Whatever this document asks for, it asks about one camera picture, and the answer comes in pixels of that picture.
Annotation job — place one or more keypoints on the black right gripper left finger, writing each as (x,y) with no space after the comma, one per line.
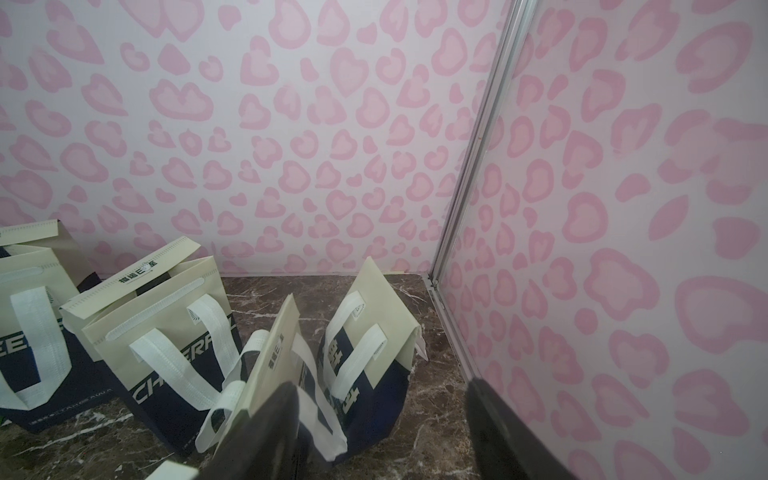
(263,445)

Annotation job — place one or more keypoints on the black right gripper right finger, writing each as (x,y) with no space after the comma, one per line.
(504,446)

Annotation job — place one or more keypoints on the beige navy bag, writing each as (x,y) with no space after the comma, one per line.
(366,358)
(283,356)
(47,376)
(164,328)

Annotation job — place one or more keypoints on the aluminium frame rail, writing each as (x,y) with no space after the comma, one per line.
(512,40)

